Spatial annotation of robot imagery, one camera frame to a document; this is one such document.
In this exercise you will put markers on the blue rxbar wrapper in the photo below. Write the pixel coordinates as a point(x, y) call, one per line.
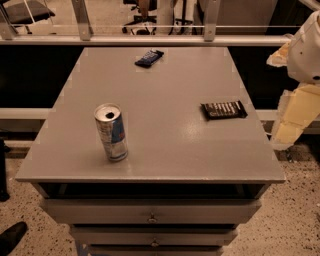
point(149, 58)

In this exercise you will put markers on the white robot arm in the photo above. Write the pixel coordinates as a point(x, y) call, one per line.
point(297, 109)

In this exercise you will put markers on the grey drawer cabinet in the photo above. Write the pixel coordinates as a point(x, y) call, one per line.
point(174, 151)

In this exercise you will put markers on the silver blue energy drink can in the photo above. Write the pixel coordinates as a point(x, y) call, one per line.
point(109, 122)

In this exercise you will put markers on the office chair wheeled base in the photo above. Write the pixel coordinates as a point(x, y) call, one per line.
point(146, 6)

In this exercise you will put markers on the top drawer with knob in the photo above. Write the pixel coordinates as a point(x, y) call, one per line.
point(104, 211)

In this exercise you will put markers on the drawer with knob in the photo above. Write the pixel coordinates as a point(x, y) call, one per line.
point(154, 236)
point(104, 211)

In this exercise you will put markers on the middle drawer with knob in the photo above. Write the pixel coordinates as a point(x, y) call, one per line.
point(154, 236)

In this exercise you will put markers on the black object at left edge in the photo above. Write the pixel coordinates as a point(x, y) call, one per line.
point(4, 196)

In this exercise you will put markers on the black office chair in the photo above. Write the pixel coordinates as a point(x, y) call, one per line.
point(25, 12)

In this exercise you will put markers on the black shoe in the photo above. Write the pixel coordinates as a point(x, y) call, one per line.
point(10, 238)

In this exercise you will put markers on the metal railing frame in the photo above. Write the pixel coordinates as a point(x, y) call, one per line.
point(85, 35)

